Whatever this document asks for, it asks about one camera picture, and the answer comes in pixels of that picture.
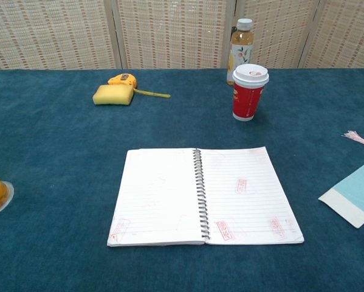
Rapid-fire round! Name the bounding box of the blue and cream bookmark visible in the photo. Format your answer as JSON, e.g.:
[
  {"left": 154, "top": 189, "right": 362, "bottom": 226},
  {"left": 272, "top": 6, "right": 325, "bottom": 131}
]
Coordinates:
[{"left": 318, "top": 130, "right": 364, "bottom": 229}]

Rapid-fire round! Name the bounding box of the open spiral lined notebook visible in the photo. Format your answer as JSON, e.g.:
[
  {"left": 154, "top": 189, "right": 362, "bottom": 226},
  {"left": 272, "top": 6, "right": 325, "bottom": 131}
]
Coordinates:
[{"left": 106, "top": 146, "right": 305, "bottom": 248}]

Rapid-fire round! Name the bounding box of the red paper cup white lid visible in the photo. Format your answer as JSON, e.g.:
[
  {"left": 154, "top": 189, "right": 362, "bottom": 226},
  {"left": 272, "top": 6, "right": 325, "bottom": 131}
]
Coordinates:
[{"left": 232, "top": 63, "right": 270, "bottom": 122}]

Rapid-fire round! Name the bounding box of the yellow sponge block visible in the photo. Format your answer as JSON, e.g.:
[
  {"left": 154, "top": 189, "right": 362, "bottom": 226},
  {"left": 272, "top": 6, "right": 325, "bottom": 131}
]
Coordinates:
[{"left": 92, "top": 85, "right": 135, "bottom": 106}]

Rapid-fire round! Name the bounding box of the yellow tape measure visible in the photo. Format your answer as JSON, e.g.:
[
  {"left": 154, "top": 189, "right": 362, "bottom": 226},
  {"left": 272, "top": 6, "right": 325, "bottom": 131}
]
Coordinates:
[{"left": 107, "top": 73, "right": 171, "bottom": 99}]

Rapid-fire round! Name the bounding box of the woven folding screen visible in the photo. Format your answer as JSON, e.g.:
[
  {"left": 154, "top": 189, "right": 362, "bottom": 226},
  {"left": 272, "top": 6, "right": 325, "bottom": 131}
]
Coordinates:
[{"left": 0, "top": 0, "right": 364, "bottom": 74}]

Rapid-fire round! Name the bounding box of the yellow tea bottle white cap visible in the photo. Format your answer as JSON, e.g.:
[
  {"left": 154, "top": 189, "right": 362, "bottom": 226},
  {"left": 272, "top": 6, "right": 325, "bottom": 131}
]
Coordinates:
[{"left": 226, "top": 18, "right": 255, "bottom": 86}]

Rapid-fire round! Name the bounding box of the blue table cloth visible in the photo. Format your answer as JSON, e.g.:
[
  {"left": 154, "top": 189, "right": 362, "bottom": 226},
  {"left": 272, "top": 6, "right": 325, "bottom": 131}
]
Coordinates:
[{"left": 0, "top": 68, "right": 364, "bottom": 292}]

